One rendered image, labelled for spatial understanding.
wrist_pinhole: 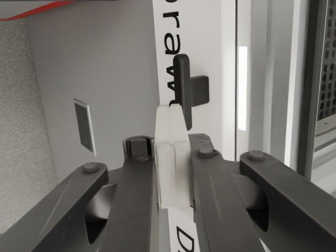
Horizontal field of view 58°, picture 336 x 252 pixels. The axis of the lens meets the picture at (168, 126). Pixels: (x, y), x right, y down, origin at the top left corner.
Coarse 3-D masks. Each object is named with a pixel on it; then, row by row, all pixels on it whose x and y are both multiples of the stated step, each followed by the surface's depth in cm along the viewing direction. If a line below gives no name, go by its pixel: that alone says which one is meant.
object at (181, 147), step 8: (176, 104) 19; (176, 112) 17; (176, 120) 15; (176, 128) 14; (184, 128) 14; (176, 136) 13; (184, 136) 13; (176, 144) 12; (184, 144) 12; (176, 152) 12; (184, 152) 12; (176, 160) 12; (184, 160) 12; (176, 168) 13; (184, 168) 13; (176, 176) 13; (184, 176) 13; (176, 184) 13; (184, 184) 13; (176, 192) 13; (184, 192) 13; (176, 200) 13; (184, 200) 13
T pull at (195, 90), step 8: (176, 56) 27; (184, 56) 27; (176, 64) 28; (184, 64) 27; (176, 72) 28; (184, 72) 28; (176, 80) 28; (184, 80) 28; (192, 80) 28; (200, 80) 29; (208, 80) 30; (176, 88) 28; (184, 88) 28; (192, 88) 29; (200, 88) 29; (208, 88) 30; (176, 96) 29; (184, 96) 28; (192, 96) 29; (200, 96) 29; (208, 96) 30; (184, 104) 28; (192, 104) 29; (200, 104) 30; (184, 112) 29; (184, 120) 29
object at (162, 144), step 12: (168, 108) 18; (156, 120) 16; (168, 120) 16; (156, 132) 14; (168, 132) 14; (156, 144) 12; (168, 144) 12; (156, 156) 13; (168, 156) 12; (156, 168) 13; (168, 168) 13; (168, 180) 13; (168, 192) 13; (168, 204) 13
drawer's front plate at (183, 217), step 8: (168, 208) 43; (176, 208) 41; (184, 208) 40; (192, 208) 40; (168, 216) 43; (176, 216) 41; (184, 216) 40; (192, 216) 39; (176, 224) 42; (184, 224) 40; (192, 224) 38; (176, 232) 42; (192, 232) 39; (176, 240) 43; (184, 240) 41; (176, 248) 43
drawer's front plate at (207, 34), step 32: (160, 0) 33; (192, 0) 29; (224, 0) 26; (160, 32) 34; (192, 32) 30; (224, 32) 27; (160, 64) 36; (192, 64) 31; (224, 64) 28; (160, 96) 38; (224, 96) 29; (192, 128) 34; (224, 128) 30
